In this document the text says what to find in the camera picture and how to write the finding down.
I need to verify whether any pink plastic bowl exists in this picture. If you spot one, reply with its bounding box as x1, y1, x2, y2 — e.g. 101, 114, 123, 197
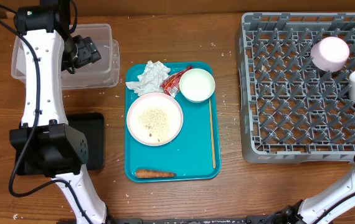
310, 37, 350, 72

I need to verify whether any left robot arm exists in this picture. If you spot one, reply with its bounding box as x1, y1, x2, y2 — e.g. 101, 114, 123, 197
8, 1, 111, 223

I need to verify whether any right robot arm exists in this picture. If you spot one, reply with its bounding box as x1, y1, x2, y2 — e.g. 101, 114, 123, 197
271, 156, 355, 223

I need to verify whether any grey dishwasher rack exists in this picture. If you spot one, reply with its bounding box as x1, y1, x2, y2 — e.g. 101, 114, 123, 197
236, 12, 355, 164

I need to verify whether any clear plastic bin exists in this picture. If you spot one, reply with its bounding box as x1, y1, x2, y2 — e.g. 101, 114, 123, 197
11, 24, 120, 91

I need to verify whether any crumpled white tissue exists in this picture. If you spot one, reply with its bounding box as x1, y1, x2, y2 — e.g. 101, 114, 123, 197
126, 60, 171, 96

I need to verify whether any black tray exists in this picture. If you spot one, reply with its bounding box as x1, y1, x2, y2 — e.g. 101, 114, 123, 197
17, 113, 105, 177

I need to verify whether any red snack wrapper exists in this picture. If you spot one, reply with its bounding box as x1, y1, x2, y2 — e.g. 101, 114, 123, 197
160, 65, 193, 98

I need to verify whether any large white plate with rice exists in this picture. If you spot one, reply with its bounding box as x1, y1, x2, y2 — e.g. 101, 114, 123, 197
126, 92, 184, 146

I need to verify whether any pale green bowl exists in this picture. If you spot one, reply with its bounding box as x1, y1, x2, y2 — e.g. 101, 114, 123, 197
179, 68, 215, 103

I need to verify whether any orange carrot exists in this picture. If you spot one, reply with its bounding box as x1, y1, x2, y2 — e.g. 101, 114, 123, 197
135, 169, 176, 179

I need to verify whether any teal plastic serving tray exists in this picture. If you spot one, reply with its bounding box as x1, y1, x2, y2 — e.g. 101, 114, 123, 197
124, 61, 222, 183

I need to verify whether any wooden chopstick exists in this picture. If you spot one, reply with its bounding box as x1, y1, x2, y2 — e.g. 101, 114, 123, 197
209, 98, 216, 169

